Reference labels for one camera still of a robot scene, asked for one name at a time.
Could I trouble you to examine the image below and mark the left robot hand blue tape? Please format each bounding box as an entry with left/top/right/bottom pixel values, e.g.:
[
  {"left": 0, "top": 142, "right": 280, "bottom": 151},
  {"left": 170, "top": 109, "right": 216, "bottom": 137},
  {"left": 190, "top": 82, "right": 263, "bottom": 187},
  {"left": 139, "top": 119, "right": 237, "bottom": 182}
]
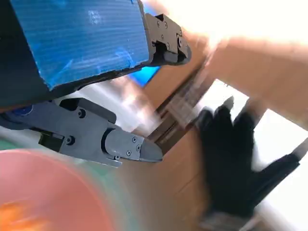
[{"left": 0, "top": 0, "right": 193, "bottom": 169}]

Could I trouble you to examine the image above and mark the pink bowl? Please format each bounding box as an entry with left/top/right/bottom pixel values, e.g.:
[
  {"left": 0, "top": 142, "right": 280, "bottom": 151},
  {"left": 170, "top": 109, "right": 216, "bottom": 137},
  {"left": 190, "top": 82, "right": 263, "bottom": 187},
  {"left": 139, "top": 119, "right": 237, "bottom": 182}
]
[{"left": 0, "top": 149, "right": 116, "bottom": 231}]

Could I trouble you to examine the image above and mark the right robot hand black glove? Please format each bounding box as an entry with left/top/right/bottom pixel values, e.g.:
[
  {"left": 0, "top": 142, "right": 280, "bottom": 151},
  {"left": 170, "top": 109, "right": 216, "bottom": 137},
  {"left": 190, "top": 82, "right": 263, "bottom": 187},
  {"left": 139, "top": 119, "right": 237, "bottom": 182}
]
[{"left": 196, "top": 96, "right": 301, "bottom": 214}]

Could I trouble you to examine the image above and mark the oblong toy bread loaf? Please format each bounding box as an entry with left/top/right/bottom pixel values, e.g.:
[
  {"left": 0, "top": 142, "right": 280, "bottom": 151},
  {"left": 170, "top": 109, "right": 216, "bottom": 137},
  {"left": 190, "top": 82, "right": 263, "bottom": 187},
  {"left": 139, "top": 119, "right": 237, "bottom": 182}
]
[{"left": 0, "top": 202, "right": 44, "bottom": 231}]

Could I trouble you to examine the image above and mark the large white mesh cabinet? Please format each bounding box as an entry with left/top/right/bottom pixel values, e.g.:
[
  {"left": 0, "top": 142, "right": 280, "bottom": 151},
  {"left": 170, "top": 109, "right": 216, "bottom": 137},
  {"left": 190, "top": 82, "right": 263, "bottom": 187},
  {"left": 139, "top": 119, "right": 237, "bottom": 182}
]
[{"left": 146, "top": 69, "right": 308, "bottom": 231}]

